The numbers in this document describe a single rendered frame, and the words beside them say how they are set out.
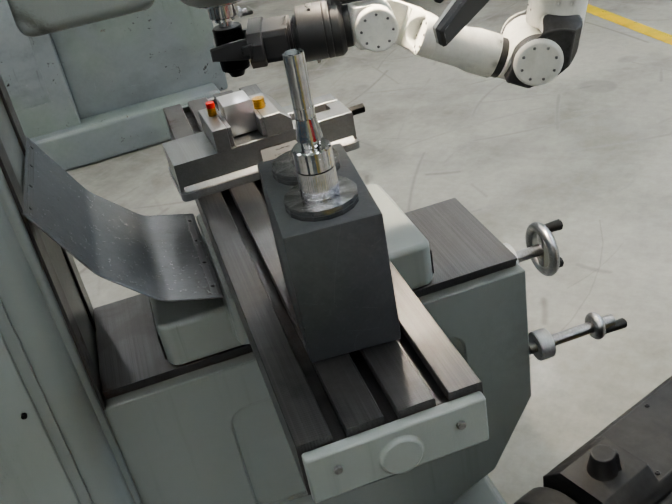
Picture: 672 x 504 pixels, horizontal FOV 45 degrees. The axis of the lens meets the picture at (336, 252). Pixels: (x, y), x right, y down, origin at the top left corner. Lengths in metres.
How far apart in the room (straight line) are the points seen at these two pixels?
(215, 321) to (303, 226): 0.48
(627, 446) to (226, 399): 0.67
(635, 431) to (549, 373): 1.01
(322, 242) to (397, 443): 0.24
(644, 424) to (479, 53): 0.66
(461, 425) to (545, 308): 1.73
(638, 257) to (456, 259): 1.44
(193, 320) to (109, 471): 0.30
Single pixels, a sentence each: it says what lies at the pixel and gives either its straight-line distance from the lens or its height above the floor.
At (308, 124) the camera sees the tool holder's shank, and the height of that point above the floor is 1.25.
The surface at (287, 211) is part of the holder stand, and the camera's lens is 0.98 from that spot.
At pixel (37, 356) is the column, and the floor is 0.91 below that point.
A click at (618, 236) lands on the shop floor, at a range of 3.03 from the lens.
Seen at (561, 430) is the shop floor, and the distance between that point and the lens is 2.28.
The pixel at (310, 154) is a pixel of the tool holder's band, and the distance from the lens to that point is 0.93.
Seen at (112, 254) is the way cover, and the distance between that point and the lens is 1.39.
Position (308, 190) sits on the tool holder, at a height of 1.18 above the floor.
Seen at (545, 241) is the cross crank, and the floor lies 0.70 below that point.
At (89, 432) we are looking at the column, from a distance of 1.42.
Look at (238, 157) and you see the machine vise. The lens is 1.50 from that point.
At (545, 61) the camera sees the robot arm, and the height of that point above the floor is 1.14.
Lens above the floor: 1.61
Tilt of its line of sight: 31 degrees down
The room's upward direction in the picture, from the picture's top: 11 degrees counter-clockwise
